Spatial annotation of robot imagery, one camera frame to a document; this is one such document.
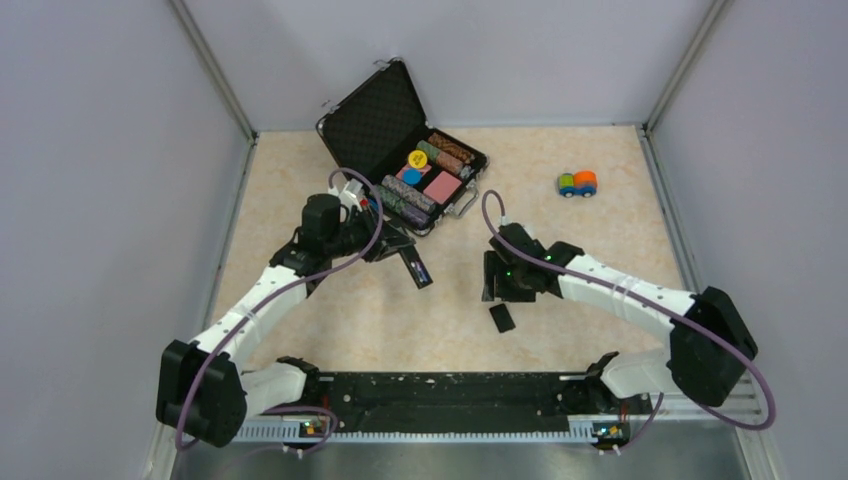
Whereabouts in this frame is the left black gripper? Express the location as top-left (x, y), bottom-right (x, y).
top-left (326, 203), bottom-right (416, 262)

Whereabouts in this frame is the black remote control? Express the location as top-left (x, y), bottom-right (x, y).
top-left (399, 246), bottom-right (433, 289)

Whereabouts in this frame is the black remote battery cover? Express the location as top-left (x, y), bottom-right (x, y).
top-left (489, 304), bottom-right (516, 334)

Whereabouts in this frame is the purple battery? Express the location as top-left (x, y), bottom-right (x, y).
top-left (413, 262), bottom-right (429, 282)

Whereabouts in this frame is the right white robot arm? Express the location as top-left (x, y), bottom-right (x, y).
top-left (486, 223), bottom-right (759, 412)

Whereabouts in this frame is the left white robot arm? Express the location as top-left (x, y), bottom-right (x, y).
top-left (155, 193), bottom-right (432, 447)

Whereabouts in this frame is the blue round chip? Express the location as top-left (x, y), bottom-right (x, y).
top-left (401, 168), bottom-right (422, 186)

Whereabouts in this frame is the pink card deck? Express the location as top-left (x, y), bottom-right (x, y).
top-left (423, 171), bottom-right (462, 205)

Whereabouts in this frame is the yellow round chip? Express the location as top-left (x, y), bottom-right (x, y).
top-left (407, 149), bottom-right (428, 170)

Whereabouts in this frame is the open black chip case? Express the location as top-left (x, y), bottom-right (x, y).
top-left (316, 57), bottom-right (489, 236)

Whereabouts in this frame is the colourful toy car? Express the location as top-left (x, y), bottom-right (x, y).
top-left (557, 170), bottom-right (598, 198)

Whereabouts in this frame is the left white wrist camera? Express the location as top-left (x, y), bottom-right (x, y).
top-left (327, 180), bottom-right (369, 212)

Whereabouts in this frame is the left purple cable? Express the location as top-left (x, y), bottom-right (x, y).
top-left (174, 167), bottom-right (386, 458)

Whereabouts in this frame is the purple cable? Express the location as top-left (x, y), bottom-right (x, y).
top-left (480, 190), bottom-right (778, 455)
top-left (174, 167), bottom-right (386, 458)

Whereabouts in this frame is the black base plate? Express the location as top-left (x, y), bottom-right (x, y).
top-left (294, 372), bottom-right (653, 434)

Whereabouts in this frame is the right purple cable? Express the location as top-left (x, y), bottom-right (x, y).
top-left (480, 190), bottom-right (778, 455)

